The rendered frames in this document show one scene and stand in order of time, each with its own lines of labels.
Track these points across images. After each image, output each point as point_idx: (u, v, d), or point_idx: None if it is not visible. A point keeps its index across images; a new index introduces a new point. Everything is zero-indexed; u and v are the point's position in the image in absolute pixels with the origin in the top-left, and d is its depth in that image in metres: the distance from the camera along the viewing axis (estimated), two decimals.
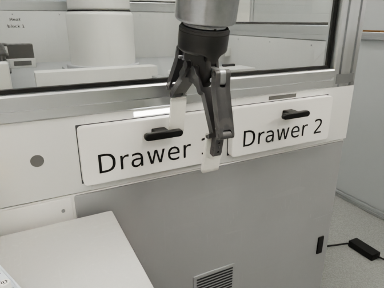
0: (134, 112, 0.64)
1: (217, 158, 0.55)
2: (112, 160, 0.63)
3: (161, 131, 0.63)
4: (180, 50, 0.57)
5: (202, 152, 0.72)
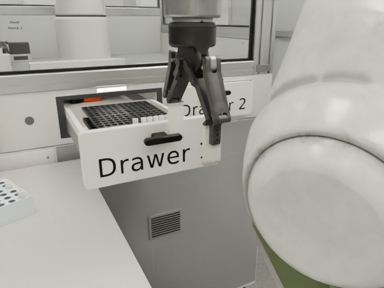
0: (97, 88, 0.92)
1: (217, 148, 0.54)
2: (112, 165, 0.65)
3: (160, 136, 0.64)
4: (172, 54, 0.60)
5: (201, 156, 0.73)
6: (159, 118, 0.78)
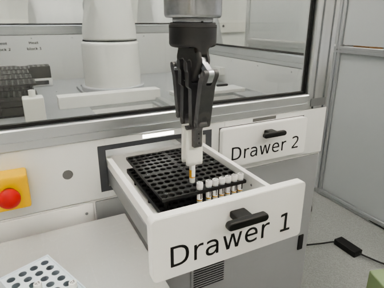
0: (142, 135, 0.81)
1: (199, 151, 0.60)
2: (186, 252, 0.53)
3: (246, 218, 0.52)
4: (174, 63, 0.60)
5: (280, 230, 0.61)
6: (225, 179, 0.66)
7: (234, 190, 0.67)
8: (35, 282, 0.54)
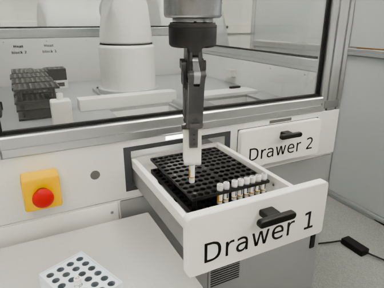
0: (166, 136, 0.84)
1: (198, 152, 0.60)
2: (218, 248, 0.56)
3: (275, 216, 0.55)
4: None
5: (304, 228, 0.64)
6: (250, 179, 0.69)
7: (258, 190, 0.70)
8: (75, 277, 0.57)
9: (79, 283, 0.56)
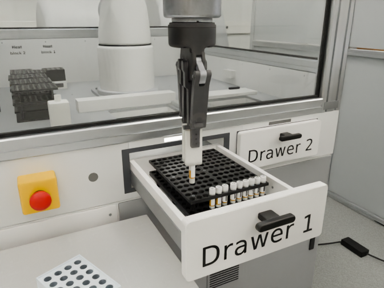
0: (164, 138, 0.83)
1: (198, 151, 0.60)
2: (216, 252, 0.55)
3: (274, 220, 0.55)
4: None
5: (304, 231, 0.64)
6: (248, 182, 0.69)
7: (256, 192, 0.70)
8: None
9: None
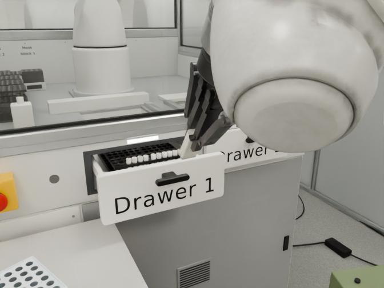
0: (127, 140, 0.84)
1: None
2: (127, 203, 0.72)
3: (170, 178, 0.71)
4: (195, 66, 0.53)
5: (206, 191, 0.80)
6: (167, 154, 0.85)
7: None
8: (127, 158, 0.80)
9: (131, 160, 0.81)
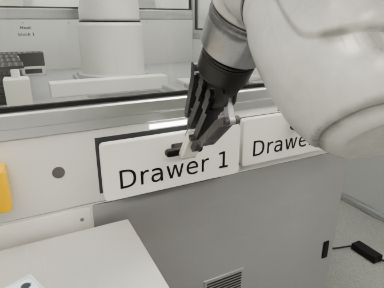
0: (150, 124, 0.67)
1: None
2: (133, 176, 0.64)
3: None
4: (195, 66, 0.53)
5: (219, 166, 0.73)
6: None
7: None
8: None
9: None
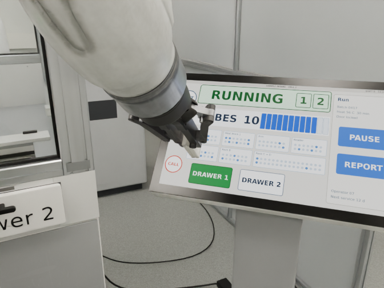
0: None
1: None
2: None
3: None
4: (134, 117, 0.50)
5: None
6: None
7: None
8: None
9: None
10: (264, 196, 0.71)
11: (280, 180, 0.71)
